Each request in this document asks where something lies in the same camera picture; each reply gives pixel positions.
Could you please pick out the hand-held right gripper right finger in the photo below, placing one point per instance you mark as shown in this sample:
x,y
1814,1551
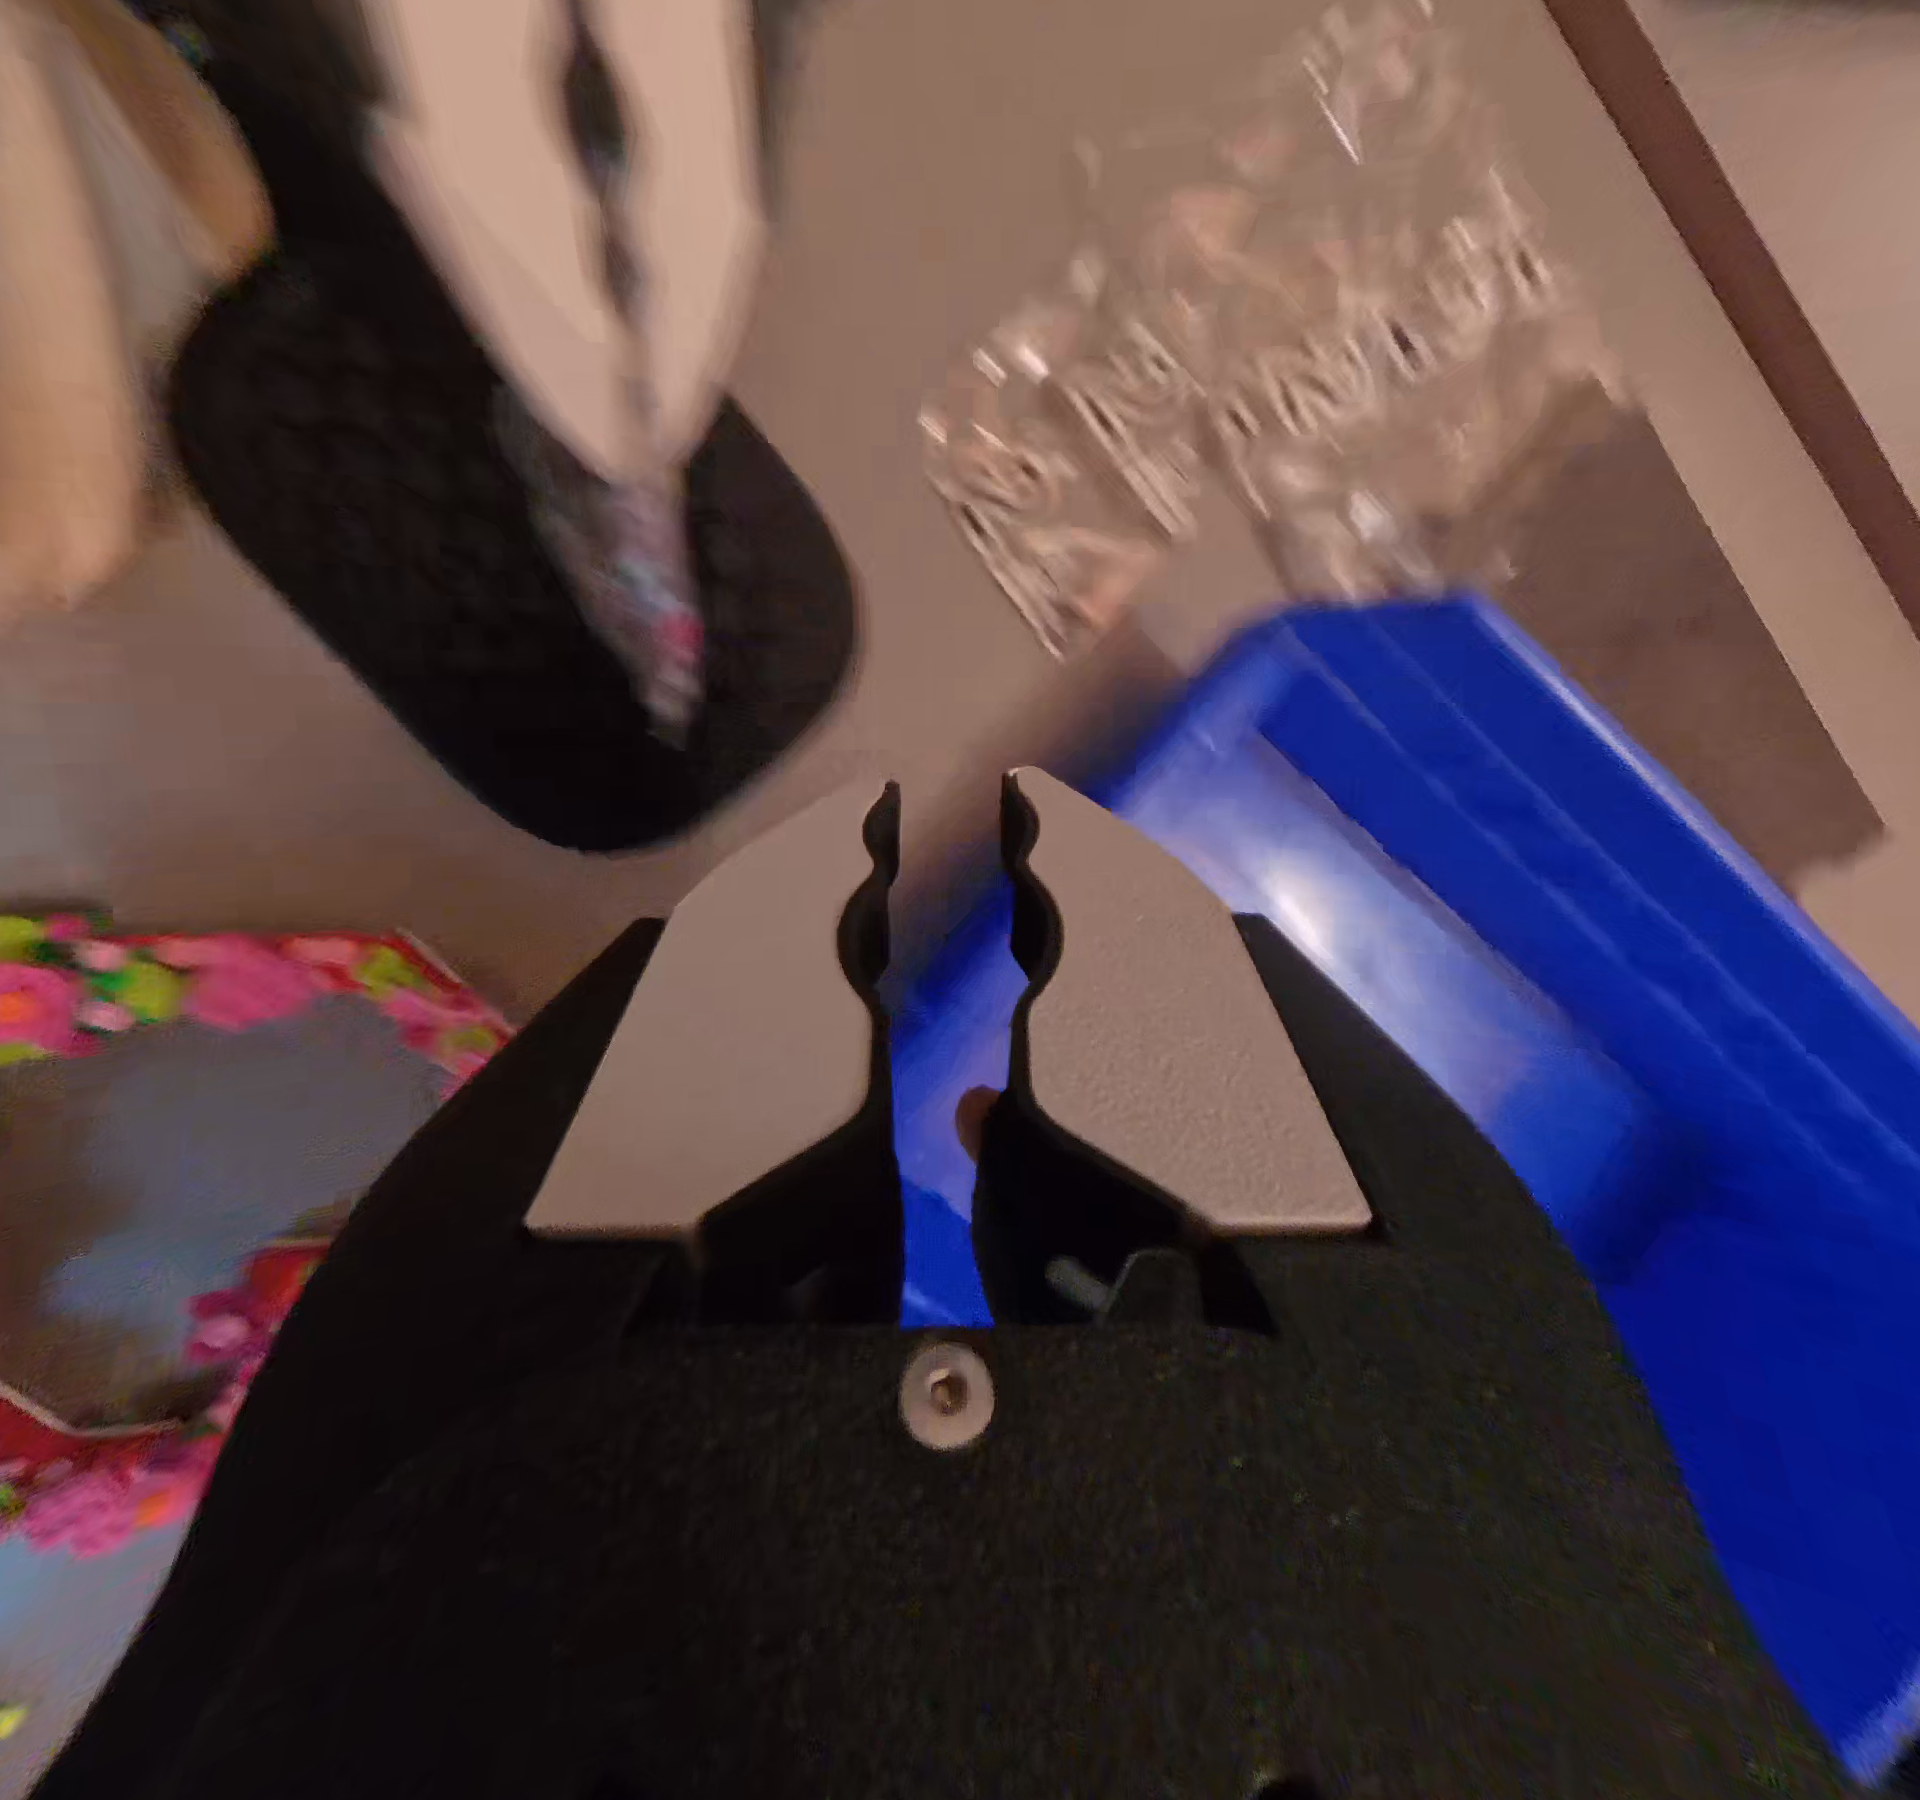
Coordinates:
x,y
1186,1066

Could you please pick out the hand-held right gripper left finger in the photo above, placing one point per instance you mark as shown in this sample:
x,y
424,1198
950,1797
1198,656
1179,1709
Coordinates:
x,y
735,1036

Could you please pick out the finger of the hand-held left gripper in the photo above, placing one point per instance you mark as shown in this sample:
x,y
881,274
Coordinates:
x,y
480,135
691,150

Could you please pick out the blue plastic bin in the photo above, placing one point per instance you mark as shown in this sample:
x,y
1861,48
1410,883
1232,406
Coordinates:
x,y
1576,930

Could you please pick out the person's left forearm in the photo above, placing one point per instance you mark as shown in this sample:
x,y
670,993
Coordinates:
x,y
90,330

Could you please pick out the black oval pad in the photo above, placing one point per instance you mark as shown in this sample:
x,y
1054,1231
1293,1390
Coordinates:
x,y
375,511

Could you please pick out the floral printed box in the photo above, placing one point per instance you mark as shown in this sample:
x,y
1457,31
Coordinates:
x,y
226,1126

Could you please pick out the clear plastic bag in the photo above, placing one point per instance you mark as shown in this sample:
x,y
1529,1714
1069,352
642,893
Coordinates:
x,y
1245,330

